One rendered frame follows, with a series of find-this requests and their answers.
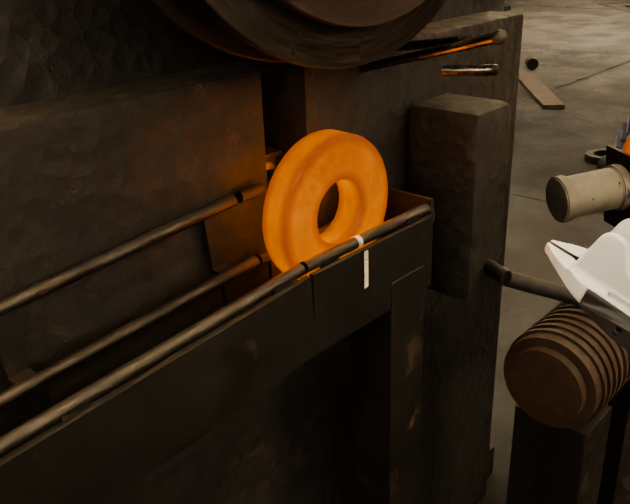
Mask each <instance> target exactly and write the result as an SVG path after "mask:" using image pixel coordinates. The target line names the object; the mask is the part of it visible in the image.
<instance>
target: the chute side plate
mask: <svg viewBox="0 0 630 504"><path fill-rule="evenodd" d="M432 236H433V215H430V214H428V215H426V216H424V217H422V218H420V219H419V220H417V221H415V222H413V223H411V224H409V225H406V226H404V227H402V228H400V229H398V230H396V231H394V232H392V233H390V234H388V235H386V236H384V237H382V238H380V239H378V240H376V241H374V242H372V243H370V244H368V245H366V246H364V247H362V248H360V249H358V250H356V251H354V252H352V253H350V254H348V255H346V256H344V257H342V258H340V259H338V260H336V261H334V262H332V263H330V264H328V265H326V266H324V267H322V268H320V269H318V270H316V271H314V272H312V273H310V274H309V276H304V277H303V278H301V279H300V280H298V281H296V282H295V283H293V284H292V285H290V286H288V287H287V288H285V289H283V290H282V291H280V292H278V293H277V294H275V295H273V296H271V297H270V298H268V299H266V300H265V301H263V302H261V303H260V304H258V305H256V306H255V307H253V308H251V309H250V310H248V311H246V312H245V313H243V314H241V315H240V316H238V317H236V318H235V319H233V320H232V321H230V322H228V323H227V324H225V325H223V326H222V327H220V328H218V329H217V330H215V331H213V332H212V333H210V334H208V335H207V336H205V337H203V338H202V339H200V340H198V341H197V342H195V343H193V344H192V345H190V346H188V347H187V348H185V349H183V350H182V351H180V352H178V353H177V354H175V355H173V356H172V357H170V358H168V359H167V360H165V361H164V362H162V363H160V364H159V365H157V366H155V367H154V368H152V369H150V370H149V371H147V372H145V373H144V374H142V375H140V376H139V377H137V378H135V379H134V380H132V381H130V382H129V383H127V384H125V385H124V386H122V387H120V388H119V389H117V390H115V391H114V392H112V393H110V394H109V395H107V396H105V397H104V398H102V399H100V400H99V401H97V402H96V403H94V404H92V405H91V406H89V407H88V408H86V409H84V410H83V411H81V412H79V413H78V414H76V415H74V416H73V417H71V418H69V419H68V420H66V421H65V422H62V423H61V424H59V425H57V426H56V427H54V428H52V429H51V430H49V431H47V432H46V433H44V434H42V435H41V436H39V437H37V438H36V439H34V440H33V441H31V442H29V443H28V444H26V445H24V446H23V447H21V448H19V449H18V450H16V451H14V452H13V453H11V454H9V455H8V456H6V457H4V458H3V459H1V460H0V504H107V503H109V502H110V501H112V500H113V499H115V498H116V497H117V496H119V495H120V494H122V493H123V492H124V491H126V490H127V489H129V488H130V487H131V486H133V485H134V484H136V483H137V482H138V481H140V480H141V479H143V478H144V477H145V476H147V475H148V474H150V473H151V472H152V471H154V470H155V469H157V468H158V467H159V466H161V465H162V464H164V463H165V462H167V461H168V460H169V459H171V458H172V457H174V456H175V455H176V454H178V453H179V452H181V451H182V450H183V449H185V448H186V447H188V446H189V445H190V444H192V443H193V442H195V441H196V440H197V439H199V438H200V437H202V436H203V435H204V434H206V433H207V432H209V431H210V430H212V429H213V428H214V427H216V426H217V425H219V424H220V423H221V422H223V421H224V420H226V419H227V418H228V417H230V416H231V415H233V414H234V413H235V412H237V411H238V410H240V409H241V408H242V407H244V406H245V405H247V404H248V403H249V402H251V401H252V400H254V399H255V398H257V397H258V396H259V395H261V394H262V393H264V392H265V391H266V390H268V389H269V388H271V387H272V386H273V385H275V384H276V383H278V382H279V381H280V380H282V379H283V378H285V377H286V376H287V375H289V374H290V373H292V372H293V371H294V370H296V369H297V368H299V367H300V366H302V365H303V364H304V363H306V362H307V361H309V360H310V359H311V358H313V357H314V356H316V355H317V354H319V353H320V352H322V351H323V350H325V349H327V348H328V347H330V346H332V345H333V344H335V343H337V342H338V341H340V340H342V339H343V338H345V337H346V336H348V335H350V334H351V333H353V332H355V331H356V330H358V329H360V328H361V327H363V326H364V325H366V324H368V323H369V322H371V321H373V320H374V319H376V318H378V317H379V316H381V315H383V314H384V313H386V312H387V311H389V310H390V309H391V284H392V283H393V282H394V281H396V280H398V279H400V278H401V277H403V276H405V275H407V274H408V273H410V272H412V271H414V270H415V269H417V268H419V267H421V266H422V265H424V267H425V269H424V289H425V288H427V287H428V286H430V285H431V265H432ZM367 250H368V287H367V288H364V252H365V251H367Z"/></svg>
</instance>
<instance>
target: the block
mask: <svg viewBox="0 0 630 504"><path fill-rule="evenodd" d="M510 121H511V107H510V104H508V103H506V102H504V101H501V100H494V99H487V98H480V97H473V96H466V95H459V94H452V93H445V94H442V95H438V96H435V97H432V98H429V99H426V100H423V101H420V102H417V103H414V104H413V105H412V107H411V110H410V131H409V183H408V192H409V193H413V194H417V195H421V196H425V197H429V198H433V199H434V211H435V219H434V222H433V238H432V265H431V285H430V286H428V287H427V288H428V289H431V290H434V291H437V292H440V293H443V294H446V295H449V296H451V297H454V298H457V299H460V300H472V299H473V298H475V297H476V296H478V295H479V294H481V293H482V292H484V291H485V290H486V289H488V288H489V287H491V286H492V285H494V284H495V283H496V281H495V280H493V279H492V278H490V277H489V276H487V275H486V274H484V271H483V268H484V264H485V262H486V261H487V260H488V259H491V260H494V261H495V262H497V263H498V264H500V252H501V239H502V226H503V213H504V200H505V187H506V173H507V160H508V147H509V134H510Z"/></svg>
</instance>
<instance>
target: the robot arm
mask: <svg viewBox="0 0 630 504"><path fill-rule="evenodd" d="M545 253H546V254H547V256H548V258H549V259H550V261H551V263H552V265H553V266H554V268H555V269H556V271H557V273H558V274H559V276H560V278H561V279H562V281H563V283H564V284H565V286H566V287H567V289H568V290H569V291H570V293H571V294H572V295H573V297H574V298H575V299H576V300H577V301H578V302H579V304H580V308H581V309H582V310H583V311H584V312H585V313H586V314H587V315H588V316H589V317H590V318H591V319H592V320H593V321H594V322H595V323H596V324H597V325H598V326H599V327H600V328H601V329H602V330H603V331H604V332H605V333H606V334H607V335H608V336H609V337H610V338H611V339H612V340H614V341H615V342H616V343H618V344H619V345H620V346H622V347H623V348H625V349H626V350H628V351H629V352H630V218H628V219H625V220H623V221H621V222H620V223H619V224H618V225H617V226H616V227H615V228H614V229H613V230H612V231H611V232H609V233H605V234H603V235H602V236H601V237H600V238H599V239H598V240H597V241H596V242H595V243H594V244H593V245H592V246H591V247H590V248H589V249H586V248H583V247H580V246H576V245H573V244H569V243H564V242H560V241H555V240H551V241H550V242H548V243H547V244H546V246H545ZM629 427H630V425H629Z"/></svg>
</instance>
